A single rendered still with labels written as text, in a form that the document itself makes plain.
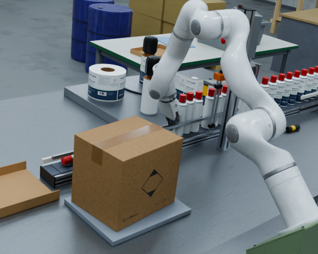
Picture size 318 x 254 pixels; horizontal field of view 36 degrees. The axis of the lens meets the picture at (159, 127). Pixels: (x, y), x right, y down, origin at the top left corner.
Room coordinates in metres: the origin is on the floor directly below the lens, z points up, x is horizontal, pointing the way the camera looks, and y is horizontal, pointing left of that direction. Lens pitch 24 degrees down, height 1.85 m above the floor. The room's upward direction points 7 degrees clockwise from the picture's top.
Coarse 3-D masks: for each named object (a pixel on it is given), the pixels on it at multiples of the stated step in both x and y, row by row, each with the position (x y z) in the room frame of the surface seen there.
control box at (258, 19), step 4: (232, 8) 2.31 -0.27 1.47; (236, 8) 2.29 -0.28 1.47; (256, 12) 2.25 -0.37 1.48; (256, 16) 2.17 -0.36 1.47; (260, 16) 2.17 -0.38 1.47; (256, 20) 2.17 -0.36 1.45; (260, 20) 2.17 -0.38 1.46; (256, 24) 2.17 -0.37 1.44; (260, 24) 2.17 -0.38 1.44; (252, 28) 2.16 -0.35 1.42; (256, 28) 2.17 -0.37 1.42; (252, 32) 2.16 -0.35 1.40; (256, 32) 2.17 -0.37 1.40; (252, 36) 2.16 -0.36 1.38; (256, 36) 2.17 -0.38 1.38; (252, 40) 2.17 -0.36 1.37; (256, 40) 2.17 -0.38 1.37; (252, 44) 2.17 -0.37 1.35; (256, 44) 2.17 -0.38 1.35; (252, 48) 2.17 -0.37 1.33; (248, 52) 2.16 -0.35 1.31; (252, 52) 2.17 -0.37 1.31; (248, 56) 2.16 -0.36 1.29; (252, 56) 2.17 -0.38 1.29
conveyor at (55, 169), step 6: (282, 108) 2.68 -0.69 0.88; (288, 108) 2.70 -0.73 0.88; (198, 132) 2.20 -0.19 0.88; (204, 132) 2.21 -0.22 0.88; (60, 162) 1.73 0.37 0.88; (48, 168) 1.68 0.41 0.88; (54, 168) 1.68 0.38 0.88; (60, 168) 1.69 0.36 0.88; (66, 168) 1.69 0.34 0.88; (72, 168) 1.70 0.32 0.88; (54, 174) 1.64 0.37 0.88
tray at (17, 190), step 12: (0, 168) 1.66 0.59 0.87; (12, 168) 1.69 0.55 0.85; (24, 168) 1.73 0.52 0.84; (0, 180) 1.62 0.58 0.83; (12, 180) 1.63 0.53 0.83; (24, 180) 1.64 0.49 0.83; (36, 180) 1.65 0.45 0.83; (0, 192) 1.54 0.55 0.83; (12, 192) 1.55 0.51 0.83; (24, 192) 1.56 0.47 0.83; (36, 192) 1.57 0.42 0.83; (48, 192) 1.58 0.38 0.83; (0, 204) 1.46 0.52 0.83; (12, 204) 1.42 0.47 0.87; (24, 204) 1.45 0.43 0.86; (36, 204) 1.48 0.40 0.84; (0, 216) 1.39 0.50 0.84
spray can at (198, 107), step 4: (196, 92) 2.20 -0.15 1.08; (200, 92) 2.20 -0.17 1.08; (196, 96) 2.20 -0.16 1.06; (200, 96) 2.19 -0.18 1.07; (196, 100) 2.19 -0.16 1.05; (200, 100) 2.19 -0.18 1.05; (196, 104) 2.18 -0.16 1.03; (200, 104) 2.19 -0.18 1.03; (196, 108) 2.18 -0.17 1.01; (200, 108) 2.19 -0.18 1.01; (196, 112) 2.18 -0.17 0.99; (200, 112) 2.19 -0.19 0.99; (192, 116) 2.19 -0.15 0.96; (196, 116) 2.18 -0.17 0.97; (200, 116) 2.20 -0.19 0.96; (192, 124) 2.18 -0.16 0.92; (196, 124) 2.19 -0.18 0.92; (192, 128) 2.18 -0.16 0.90; (196, 128) 2.19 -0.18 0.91; (192, 132) 2.18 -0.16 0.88; (196, 132) 2.19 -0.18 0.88
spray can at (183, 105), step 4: (180, 96) 2.13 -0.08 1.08; (184, 96) 2.12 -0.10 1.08; (180, 100) 2.12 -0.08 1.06; (184, 100) 2.12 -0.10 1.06; (180, 104) 2.12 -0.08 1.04; (184, 104) 2.12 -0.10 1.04; (180, 108) 2.11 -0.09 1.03; (184, 108) 2.12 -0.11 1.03; (184, 112) 2.12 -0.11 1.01; (180, 116) 2.11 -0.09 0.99; (184, 116) 2.12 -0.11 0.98; (180, 120) 2.11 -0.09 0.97; (184, 120) 2.13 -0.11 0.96; (176, 128) 2.12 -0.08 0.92; (180, 128) 2.11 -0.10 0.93; (176, 132) 2.11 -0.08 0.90; (180, 132) 2.12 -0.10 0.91; (180, 136) 2.12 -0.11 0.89
